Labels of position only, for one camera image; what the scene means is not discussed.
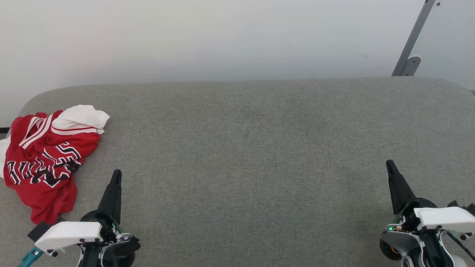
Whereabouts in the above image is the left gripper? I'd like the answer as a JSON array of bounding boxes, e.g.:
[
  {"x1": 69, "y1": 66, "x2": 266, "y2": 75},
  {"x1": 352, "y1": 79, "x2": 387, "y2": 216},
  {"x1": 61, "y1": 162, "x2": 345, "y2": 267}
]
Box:
[{"x1": 76, "y1": 169, "x2": 141, "y2": 267}]

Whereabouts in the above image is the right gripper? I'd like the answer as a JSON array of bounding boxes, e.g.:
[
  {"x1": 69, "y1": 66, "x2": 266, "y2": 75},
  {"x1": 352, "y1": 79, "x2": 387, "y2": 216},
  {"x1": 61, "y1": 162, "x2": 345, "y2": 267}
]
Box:
[{"x1": 379, "y1": 159, "x2": 468, "y2": 267}]

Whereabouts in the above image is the red and white basketball jersey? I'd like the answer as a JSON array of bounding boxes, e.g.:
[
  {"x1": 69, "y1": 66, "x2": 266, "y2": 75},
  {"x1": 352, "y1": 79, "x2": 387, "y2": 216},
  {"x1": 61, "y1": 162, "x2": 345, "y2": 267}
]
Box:
[{"x1": 0, "y1": 105, "x2": 110, "y2": 225}]

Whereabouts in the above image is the grey fabric sofa cushion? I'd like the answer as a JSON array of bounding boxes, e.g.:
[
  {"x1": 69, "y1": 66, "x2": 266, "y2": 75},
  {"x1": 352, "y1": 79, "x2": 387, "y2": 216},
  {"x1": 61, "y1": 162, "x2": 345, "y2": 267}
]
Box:
[{"x1": 0, "y1": 76, "x2": 475, "y2": 267}]

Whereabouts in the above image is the grey metal strut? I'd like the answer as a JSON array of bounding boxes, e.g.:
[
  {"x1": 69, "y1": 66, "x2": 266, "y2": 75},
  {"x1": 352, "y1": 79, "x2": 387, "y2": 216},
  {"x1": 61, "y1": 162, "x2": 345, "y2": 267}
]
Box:
[{"x1": 392, "y1": 0, "x2": 436, "y2": 76}]

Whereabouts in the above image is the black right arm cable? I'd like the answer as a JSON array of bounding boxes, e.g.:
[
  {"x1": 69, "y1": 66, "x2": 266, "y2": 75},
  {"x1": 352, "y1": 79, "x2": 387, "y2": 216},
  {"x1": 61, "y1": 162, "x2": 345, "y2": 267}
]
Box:
[{"x1": 445, "y1": 232, "x2": 475, "y2": 262}]

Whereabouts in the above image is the grey metal mounting bracket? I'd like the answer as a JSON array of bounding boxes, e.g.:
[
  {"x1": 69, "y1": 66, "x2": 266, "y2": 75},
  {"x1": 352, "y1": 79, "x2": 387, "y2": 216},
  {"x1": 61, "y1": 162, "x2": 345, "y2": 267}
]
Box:
[{"x1": 402, "y1": 56, "x2": 422, "y2": 76}]

